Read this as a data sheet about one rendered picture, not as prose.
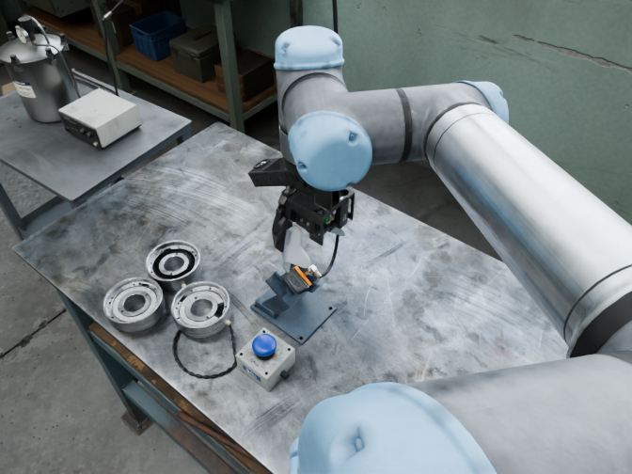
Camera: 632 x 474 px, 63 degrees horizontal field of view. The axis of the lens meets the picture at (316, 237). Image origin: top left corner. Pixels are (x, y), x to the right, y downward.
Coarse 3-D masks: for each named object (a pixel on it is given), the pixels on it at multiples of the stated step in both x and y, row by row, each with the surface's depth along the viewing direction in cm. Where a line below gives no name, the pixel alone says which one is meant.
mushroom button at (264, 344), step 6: (258, 336) 84; (264, 336) 83; (270, 336) 83; (252, 342) 83; (258, 342) 82; (264, 342) 82; (270, 342) 82; (252, 348) 82; (258, 348) 82; (264, 348) 82; (270, 348) 82; (258, 354) 82; (264, 354) 82; (270, 354) 82
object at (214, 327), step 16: (192, 288) 96; (208, 288) 96; (224, 288) 94; (176, 304) 93; (192, 304) 93; (208, 304) 95; (224, 304) 93; (176, 320) 89; (192, 320) 91; (224, 320) 91; (192, 336) 92; (208, 336) 92
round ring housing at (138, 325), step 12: (120, 288) 96; (156, 288) 96; (108, 300) 94; (120, 300) 94; (132, 300) 96; (144, 300) 96; (108, 312) 92; (120, 312) 92; (132, 312) 92; (156, 312) 92; (120, 324) 90; (132, 324) 90; (144, 324) 91
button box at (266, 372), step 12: (276, 348) 85; (288, 348) 85; (240, 360) 84; (252, 360) 84; (264, 360) 84; (276, 360) 84; (288, 360) 85; (252, 372) 84; (264, 372) 82; (276, 372) 83; (288, 372) 85; (264, 384) 83
